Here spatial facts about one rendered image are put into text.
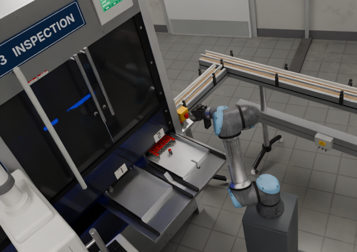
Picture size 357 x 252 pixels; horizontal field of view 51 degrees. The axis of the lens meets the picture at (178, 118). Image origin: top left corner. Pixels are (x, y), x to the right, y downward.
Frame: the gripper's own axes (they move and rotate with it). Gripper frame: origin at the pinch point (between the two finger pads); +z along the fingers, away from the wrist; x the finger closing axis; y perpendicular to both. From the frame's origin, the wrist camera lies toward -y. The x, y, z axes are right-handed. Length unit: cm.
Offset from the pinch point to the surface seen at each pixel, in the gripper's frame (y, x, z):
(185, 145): -12.2, 14.7, 0.2
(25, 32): 94, 72, -39
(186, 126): -7.6, -0.1, 10.6
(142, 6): 77, 9, -30
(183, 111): 5.6, 0.7, 3.1
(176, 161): -13.7, 28.6, -3.0
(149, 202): -17, 61, -9
